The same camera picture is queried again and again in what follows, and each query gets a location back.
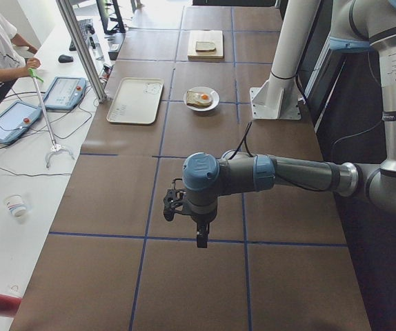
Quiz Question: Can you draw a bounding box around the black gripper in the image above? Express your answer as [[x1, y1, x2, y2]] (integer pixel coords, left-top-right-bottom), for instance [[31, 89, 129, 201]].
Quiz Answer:
[[191, 205, 216, 248]]

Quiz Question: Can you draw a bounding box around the white round plate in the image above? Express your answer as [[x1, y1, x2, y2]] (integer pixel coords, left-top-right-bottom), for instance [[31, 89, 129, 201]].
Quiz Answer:
[[184, 86, 220, 112]]

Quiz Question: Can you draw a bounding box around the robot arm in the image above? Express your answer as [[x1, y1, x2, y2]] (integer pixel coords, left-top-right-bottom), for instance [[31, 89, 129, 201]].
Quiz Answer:
[[164, 1, 396, 248]]

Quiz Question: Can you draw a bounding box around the bread slice with fried egg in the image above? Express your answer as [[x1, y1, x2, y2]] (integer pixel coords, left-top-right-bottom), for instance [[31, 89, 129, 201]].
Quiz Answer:
[[186, 90, 212, 108]]

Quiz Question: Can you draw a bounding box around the cream bear tray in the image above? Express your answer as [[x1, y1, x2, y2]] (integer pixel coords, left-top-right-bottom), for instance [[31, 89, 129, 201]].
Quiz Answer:
[[106, 77, 164, 125]]

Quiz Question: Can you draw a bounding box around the reacher grabber tool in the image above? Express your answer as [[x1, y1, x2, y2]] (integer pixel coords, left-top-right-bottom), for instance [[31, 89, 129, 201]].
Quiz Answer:
[[28, 68, 75, 169]]

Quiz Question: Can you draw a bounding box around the paper cup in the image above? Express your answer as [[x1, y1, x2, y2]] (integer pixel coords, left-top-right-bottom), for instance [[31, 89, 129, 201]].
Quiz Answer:
[[3, 194, 27, 217]]

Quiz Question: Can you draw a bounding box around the wooden cutting board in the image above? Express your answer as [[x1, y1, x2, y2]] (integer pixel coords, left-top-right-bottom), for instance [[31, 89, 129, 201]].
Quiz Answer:
[[187, 30, 224, 60]]

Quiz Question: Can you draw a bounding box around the far teach pendant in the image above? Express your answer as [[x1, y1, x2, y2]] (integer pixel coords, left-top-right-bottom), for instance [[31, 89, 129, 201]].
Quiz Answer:
[[43, 77, 87, 112]]

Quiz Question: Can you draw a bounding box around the teach pendant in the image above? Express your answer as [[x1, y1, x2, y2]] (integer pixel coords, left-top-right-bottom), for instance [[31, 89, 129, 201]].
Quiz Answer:
[[43, 77, 87, 112], [0, 101, 41, 144]]

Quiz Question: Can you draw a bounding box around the black monitor stand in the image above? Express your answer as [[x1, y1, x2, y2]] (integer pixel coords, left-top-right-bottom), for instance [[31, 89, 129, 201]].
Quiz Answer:
[[96, 0, 126, 35]]

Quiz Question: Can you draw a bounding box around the near teach pendant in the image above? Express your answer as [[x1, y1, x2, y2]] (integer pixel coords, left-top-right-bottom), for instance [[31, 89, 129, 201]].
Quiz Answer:
[[0, 101, 41, 144]]

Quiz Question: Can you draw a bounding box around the black computer mouse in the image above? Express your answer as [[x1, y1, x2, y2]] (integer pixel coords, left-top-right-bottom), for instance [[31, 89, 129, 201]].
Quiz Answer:
[[58, 54, 73, 63]]

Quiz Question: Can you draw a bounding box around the black keyboard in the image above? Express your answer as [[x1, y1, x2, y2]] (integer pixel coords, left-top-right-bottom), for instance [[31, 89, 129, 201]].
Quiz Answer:
[[77, 19, 93, 44]]

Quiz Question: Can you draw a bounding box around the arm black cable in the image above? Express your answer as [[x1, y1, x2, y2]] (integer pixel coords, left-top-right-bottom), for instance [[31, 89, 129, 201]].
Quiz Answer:
[[224, 120, 326, 192]]

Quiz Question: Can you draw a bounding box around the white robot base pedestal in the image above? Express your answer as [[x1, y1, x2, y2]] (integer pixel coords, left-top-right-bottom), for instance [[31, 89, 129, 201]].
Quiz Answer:
[[250, 0, 321, 120]]

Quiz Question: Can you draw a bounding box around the aluminium frame post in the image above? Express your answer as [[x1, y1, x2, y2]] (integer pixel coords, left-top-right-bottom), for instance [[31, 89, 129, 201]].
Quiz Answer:
[[56, 0, 108, 103]]

